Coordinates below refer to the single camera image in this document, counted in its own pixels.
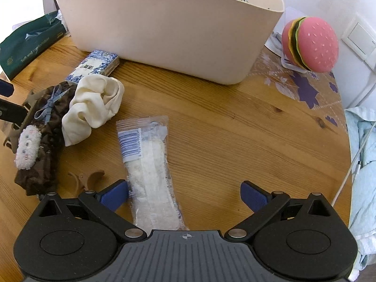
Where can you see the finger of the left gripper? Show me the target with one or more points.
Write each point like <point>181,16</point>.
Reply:
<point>12,112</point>
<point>6,88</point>

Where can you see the brown plastic hair claw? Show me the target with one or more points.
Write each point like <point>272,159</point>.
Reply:
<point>86,182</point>

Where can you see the dark green tissue pack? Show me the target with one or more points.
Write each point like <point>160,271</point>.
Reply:
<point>28,41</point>

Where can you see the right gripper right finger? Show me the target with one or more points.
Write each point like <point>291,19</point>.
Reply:
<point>265,206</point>

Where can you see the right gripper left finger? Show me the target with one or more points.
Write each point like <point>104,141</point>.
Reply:
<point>102,206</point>

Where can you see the white fluffy hair clip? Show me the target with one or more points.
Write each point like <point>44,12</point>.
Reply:
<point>28,146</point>

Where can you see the beige plastic storage bin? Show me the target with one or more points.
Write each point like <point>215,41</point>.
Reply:
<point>216,40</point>

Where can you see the cream white scrunchie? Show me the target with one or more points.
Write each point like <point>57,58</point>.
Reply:
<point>97,99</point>

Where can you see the white wall switch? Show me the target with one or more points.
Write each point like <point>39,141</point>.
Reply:
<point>359,36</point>

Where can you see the light blue bedding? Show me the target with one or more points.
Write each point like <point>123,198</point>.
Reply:
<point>361,130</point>

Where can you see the blue white patterned box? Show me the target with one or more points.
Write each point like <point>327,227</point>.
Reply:
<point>97,62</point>

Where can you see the pink hamburger plush toy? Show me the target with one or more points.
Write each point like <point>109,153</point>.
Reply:
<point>311,44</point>

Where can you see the clear packet white contents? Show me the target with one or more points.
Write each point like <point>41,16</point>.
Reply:
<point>143,144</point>

